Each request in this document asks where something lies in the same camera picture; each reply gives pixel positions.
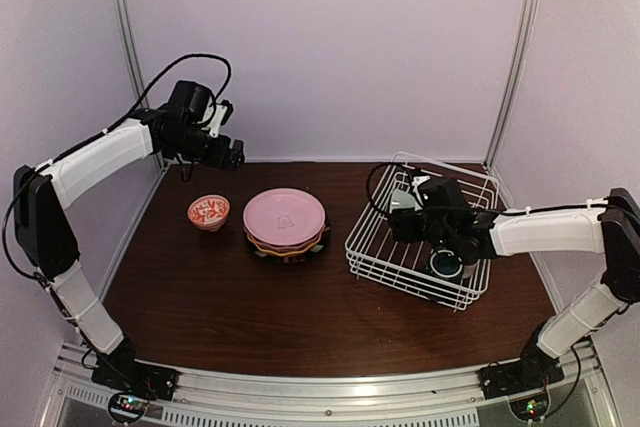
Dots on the black striped rim plate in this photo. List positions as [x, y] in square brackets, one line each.
[313, 253]

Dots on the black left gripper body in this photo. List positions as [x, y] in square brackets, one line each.
[215, 157]

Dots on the aluminium corner post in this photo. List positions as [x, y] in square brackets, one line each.
[527, 17]
[129, 46]

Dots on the pale green floral bowl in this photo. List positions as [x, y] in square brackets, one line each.
[402, 200]

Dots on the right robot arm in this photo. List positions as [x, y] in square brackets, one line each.
[604, 230]

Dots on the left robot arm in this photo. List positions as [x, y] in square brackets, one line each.
[186, 127]

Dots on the aluminium front frame rail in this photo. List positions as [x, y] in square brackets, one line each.
[441, 398]

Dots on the left aluminium corner post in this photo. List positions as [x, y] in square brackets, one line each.
[129, 46]

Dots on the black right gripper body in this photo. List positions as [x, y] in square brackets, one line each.
[404, 221]

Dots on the white red patterned bowl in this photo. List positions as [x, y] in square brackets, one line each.
[209, 212]

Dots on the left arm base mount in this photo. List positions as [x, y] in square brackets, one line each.
[121, 371]

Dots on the right aluminium corner post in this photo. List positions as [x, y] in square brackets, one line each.
[527, 17]

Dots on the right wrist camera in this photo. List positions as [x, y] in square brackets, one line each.
[419, 189]

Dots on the yellow polka dot plate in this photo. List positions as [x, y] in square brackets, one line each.
[284, 251]

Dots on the white wire dish rack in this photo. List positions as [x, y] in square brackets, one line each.
[373, 254]

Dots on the pink polka dot plate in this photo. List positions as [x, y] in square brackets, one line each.
[285, 244]

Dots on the plain pink plate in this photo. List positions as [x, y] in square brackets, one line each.
[283, 215]

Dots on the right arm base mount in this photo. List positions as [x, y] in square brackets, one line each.
[533, 370]

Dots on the dark teal small cup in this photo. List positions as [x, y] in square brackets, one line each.
[445, 264]

